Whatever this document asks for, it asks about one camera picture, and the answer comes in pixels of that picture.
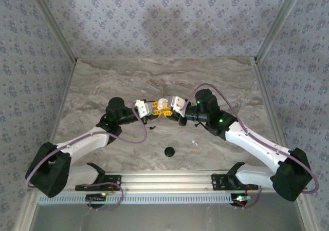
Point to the small black screw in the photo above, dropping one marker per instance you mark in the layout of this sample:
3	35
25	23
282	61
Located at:
152	127

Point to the small white fragment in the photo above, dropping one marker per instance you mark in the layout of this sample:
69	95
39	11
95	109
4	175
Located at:
194	141

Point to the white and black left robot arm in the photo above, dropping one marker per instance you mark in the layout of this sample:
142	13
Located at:
84	141

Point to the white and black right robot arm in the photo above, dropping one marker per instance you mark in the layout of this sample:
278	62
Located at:
257	143

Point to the small black controller board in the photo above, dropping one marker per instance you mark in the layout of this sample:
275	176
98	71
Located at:
96	199
240	199

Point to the grey metal base panel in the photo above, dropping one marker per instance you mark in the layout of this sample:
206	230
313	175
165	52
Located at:
164	219

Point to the aluminium frame bar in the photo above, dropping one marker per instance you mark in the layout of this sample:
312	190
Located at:
52	23
63	97
268	97
277	23

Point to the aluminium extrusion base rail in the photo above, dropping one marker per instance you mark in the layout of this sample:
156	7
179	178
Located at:
164	181

